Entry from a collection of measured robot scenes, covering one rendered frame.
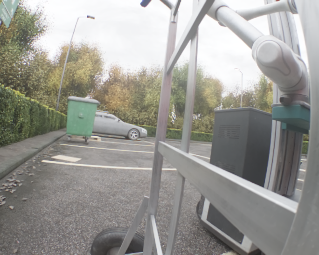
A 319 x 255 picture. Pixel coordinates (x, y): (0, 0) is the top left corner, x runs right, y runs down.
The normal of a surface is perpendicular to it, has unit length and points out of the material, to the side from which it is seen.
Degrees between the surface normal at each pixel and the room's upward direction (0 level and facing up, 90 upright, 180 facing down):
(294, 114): 90
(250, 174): 90
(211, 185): 90
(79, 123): 94
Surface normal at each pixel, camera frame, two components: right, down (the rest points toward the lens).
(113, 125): 0.40, -0.11
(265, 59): -0.80, -0.09
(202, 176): -0.99, -0.11
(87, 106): 0.45, 0.10
